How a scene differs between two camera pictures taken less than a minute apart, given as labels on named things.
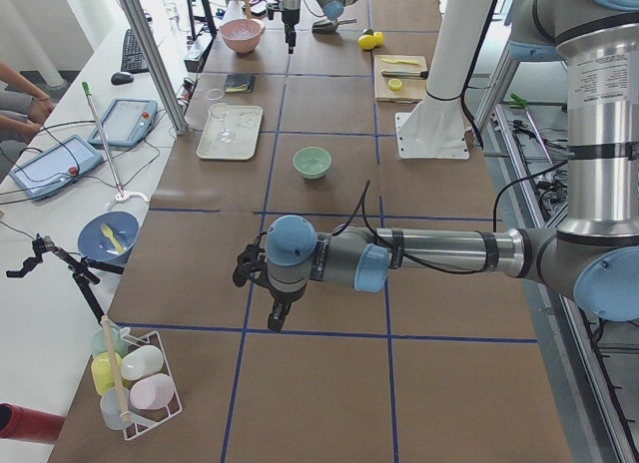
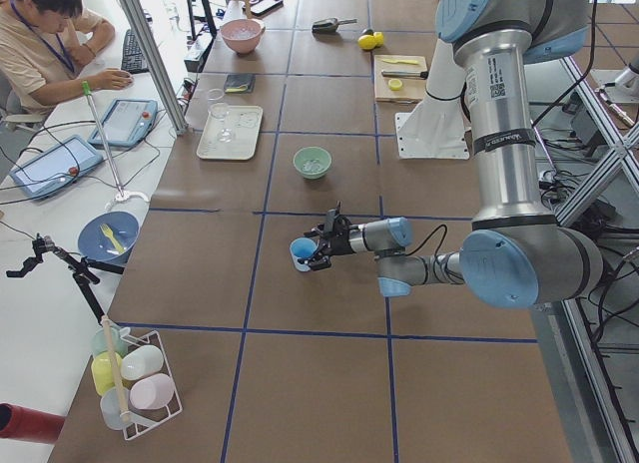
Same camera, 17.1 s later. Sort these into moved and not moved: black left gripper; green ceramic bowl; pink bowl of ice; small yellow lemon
Moved: black left gripper
Not moved: small yellow lemon; pink bowl of ice; green ceramic bowl
